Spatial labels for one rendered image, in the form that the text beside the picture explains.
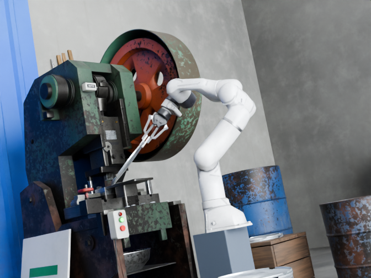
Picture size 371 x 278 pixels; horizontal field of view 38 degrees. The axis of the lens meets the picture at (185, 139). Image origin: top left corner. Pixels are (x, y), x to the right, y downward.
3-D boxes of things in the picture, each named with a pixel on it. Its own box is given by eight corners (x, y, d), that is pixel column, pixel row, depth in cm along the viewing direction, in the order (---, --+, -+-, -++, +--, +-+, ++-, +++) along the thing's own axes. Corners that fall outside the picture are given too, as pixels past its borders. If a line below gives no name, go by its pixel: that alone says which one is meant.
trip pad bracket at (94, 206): (107, 235, 267) (101, 195, 270) (91, 238, 260) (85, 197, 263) (100, 236, 271) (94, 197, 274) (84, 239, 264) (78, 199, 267)
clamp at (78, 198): (102, 201, 298) (100, 182, 300) (77, 204, 286) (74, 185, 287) (96, 203, 302) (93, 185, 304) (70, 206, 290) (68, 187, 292)
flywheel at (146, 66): (186, 170, 340) (215, 57, 321) (162, 172, 325) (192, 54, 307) (116, 131, 386) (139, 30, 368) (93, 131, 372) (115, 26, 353)
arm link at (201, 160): (240, 134, 259) (240, 128, 241) (208, 176, 258) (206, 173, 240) (222, 121, 261) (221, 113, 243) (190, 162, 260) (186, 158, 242)
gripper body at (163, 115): (171, 117, 301) (162, 131, 299) (159, 108, 301) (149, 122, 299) (173, 114, 294) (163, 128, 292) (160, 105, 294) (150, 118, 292)
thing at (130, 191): (158, 201, 290) (153, 176, 292) (138, 203, 280) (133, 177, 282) (128, 207, 307) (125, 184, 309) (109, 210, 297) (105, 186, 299)
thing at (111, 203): (160, 203, 311) (159, 192, 312) (96, 212, 279) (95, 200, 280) (127, 210, 332) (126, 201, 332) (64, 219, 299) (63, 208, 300)
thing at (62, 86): (79, 110, 294) (73, 70, 297) (61, 110, 285) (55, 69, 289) (57, 121, 309) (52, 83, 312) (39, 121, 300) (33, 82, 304)
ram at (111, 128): (131, 163, 306) (122, 112, 310) (110, 164, 295) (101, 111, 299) (112, 169, 317) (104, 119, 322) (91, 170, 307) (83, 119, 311)
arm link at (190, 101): (180, 101, 285) (191, 113, 291) (194, 81, 288) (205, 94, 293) (162, 97, 300) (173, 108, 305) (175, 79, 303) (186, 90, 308)
